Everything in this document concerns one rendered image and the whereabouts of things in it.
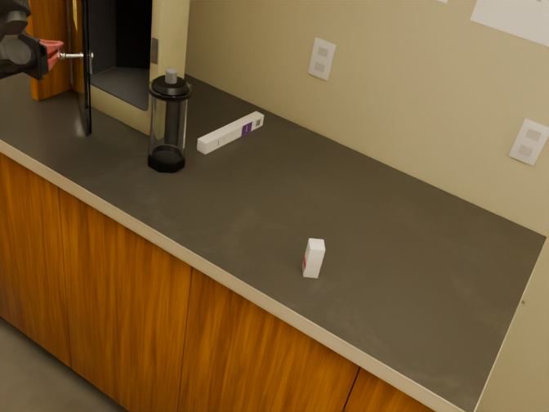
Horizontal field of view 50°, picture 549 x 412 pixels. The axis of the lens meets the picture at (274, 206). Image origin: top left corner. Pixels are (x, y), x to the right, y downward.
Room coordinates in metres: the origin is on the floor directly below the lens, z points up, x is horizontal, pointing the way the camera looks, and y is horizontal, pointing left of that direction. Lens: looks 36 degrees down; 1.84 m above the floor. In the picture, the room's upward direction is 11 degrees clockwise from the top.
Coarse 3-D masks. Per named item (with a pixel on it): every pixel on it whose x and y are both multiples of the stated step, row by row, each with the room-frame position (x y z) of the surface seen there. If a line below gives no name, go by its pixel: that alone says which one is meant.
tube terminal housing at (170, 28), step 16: (160, 0) 1.42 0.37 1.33; (176, 0) 1.47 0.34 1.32; (160, 16) 1.42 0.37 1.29; (176, 16) 1.48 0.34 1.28; (160, 32) 1.42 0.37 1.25; (176, 32) 1.48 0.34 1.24; (160, 48) 1.42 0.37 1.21; (176, 48) 1.48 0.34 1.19; (160, 64) 1.43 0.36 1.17; (176, 64) 1.49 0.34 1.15; (96, 96) 1.52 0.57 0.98; (112, 96) 1.49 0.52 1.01; (112, 112) 1.49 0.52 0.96; (128, 112) 1.46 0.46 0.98; (144, 112) 1.44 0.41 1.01; (144, 128) 1.44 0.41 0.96
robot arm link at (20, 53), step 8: (8, 40) 1.15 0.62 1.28; (16, 40) 1.17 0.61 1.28; (0, 48) 1.13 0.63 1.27; (8, 48) 1.14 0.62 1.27; (16, 48) 1.16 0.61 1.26; (24, 48) 1.17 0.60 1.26; (0, 56) 1.12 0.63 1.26; (8, 56) 1.13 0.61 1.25; (16, 56) 1.14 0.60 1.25; (24, 56) 1.16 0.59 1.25; (0, 64) 1.13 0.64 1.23; (8, 64) 1.13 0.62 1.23; (16, 64) 1.13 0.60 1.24; (24, 64) 1.14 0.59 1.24; (8, 72) 1.16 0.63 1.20
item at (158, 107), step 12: (168, 96) 1.26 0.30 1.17; (180, 96) 1.27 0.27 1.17; (156, 108) 1.28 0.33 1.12; (168, 108) 1.27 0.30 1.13; (180, 108) 1.28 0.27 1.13; (156, 120) 1.27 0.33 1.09; (168, 120) 1.27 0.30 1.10; (180, 120) 1.29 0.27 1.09; (156, 132) 1.27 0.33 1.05; (168, 132) 1.27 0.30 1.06; (180, 132) 1.29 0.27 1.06; (156, 144) 1.27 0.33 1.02; (168, 144) 1.27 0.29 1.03; (180, 144) 1.29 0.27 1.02; (156, 156) 1.27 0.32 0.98; (168, 156) 1.27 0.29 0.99; (180, 156) 1.29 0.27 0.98
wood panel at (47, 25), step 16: (32, 0) 1.51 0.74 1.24; (48, 0) 1.55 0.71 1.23; (64, 0) 1.60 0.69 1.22; (32, 16) 1.50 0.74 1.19; (48, 16) 1.55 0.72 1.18; (64, 16) 1.60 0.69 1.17; (32, 32) 1.50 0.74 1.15; (48, 32) 1.55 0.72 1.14; (64, 32) 1.60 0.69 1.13; (64, 64) 1.59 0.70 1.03; (32, 80) 1.51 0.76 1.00; (48, 80) 1.54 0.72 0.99; (64, 80) 1.59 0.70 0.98; (32, 96) 1.51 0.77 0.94; (48, 96) 1.53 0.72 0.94
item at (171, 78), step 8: (168, 72) 1.30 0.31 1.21; (176, 72) 1.31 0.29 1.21; (160, 80) 1.31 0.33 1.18; (168, 80) 1.30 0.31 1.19; (176, 80) 1.33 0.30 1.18; (184, 80) 1.33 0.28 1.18; (160, 88) 1.28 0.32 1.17; (168, 88) 1.28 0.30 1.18; (176, 88) 1.29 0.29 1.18; (184, 88) 1.30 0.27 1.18
